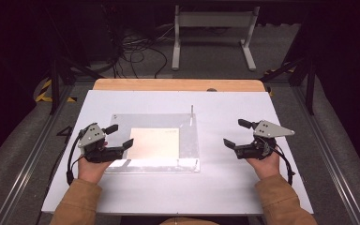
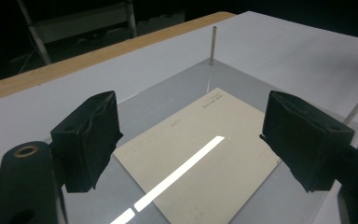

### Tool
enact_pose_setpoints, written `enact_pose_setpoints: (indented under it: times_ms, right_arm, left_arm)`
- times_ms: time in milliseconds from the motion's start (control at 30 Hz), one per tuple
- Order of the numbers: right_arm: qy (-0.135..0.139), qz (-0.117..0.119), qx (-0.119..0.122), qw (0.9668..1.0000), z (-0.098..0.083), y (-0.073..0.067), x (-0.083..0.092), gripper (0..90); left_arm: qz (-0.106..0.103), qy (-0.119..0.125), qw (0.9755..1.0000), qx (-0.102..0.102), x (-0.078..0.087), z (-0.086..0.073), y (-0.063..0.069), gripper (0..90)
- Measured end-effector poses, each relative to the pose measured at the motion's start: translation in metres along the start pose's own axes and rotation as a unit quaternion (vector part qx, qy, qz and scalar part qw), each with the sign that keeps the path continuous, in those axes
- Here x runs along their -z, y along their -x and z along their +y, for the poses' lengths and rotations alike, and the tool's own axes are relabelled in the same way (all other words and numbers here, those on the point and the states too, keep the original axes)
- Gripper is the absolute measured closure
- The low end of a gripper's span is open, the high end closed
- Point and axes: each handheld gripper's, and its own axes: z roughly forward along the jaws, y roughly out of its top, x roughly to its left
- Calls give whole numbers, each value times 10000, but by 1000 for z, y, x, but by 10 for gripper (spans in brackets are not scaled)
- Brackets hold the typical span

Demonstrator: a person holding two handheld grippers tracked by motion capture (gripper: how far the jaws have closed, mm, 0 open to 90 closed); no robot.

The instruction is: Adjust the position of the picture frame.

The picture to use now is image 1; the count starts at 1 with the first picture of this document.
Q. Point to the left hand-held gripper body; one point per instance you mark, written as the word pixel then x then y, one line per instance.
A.
pixel 90 136

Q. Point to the clear acrylic picture frame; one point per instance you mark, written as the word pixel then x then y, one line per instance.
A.
pixel 122 125

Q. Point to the person's left hand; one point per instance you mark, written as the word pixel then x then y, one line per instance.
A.
pixel 90 171

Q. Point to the white board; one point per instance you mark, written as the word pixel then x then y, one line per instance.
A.
pixel 168 193

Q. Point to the person's right hand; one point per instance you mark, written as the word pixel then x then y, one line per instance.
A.
pixel 266 167

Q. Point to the white metal stand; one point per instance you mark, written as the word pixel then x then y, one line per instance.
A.
pixel 215 19

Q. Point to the wooden table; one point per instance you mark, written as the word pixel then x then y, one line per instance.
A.
pixel 168 85

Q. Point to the person's tan clothed lap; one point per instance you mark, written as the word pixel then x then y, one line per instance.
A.
pixel 187 222

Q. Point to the black metal stand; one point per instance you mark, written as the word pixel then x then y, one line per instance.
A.
pixel 309 90
pixel 54 87

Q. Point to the metal floor rail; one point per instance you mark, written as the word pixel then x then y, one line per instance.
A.
pixel 328 162
pixel 28 162

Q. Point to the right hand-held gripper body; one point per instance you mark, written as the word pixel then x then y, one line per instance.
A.
pixel 270 129

